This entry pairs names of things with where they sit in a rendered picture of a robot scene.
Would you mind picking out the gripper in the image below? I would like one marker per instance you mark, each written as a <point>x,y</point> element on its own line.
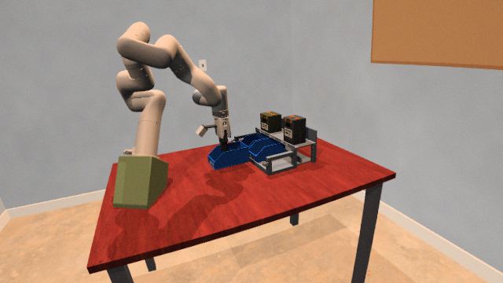
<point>222,131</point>

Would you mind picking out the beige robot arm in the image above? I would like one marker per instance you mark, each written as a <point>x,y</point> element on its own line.
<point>138,56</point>

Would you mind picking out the white shelf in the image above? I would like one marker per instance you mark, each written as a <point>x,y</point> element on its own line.
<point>291,158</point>

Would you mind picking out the blue bin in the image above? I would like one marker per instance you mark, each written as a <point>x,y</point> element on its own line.
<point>238,153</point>
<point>263,148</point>
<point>250,139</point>

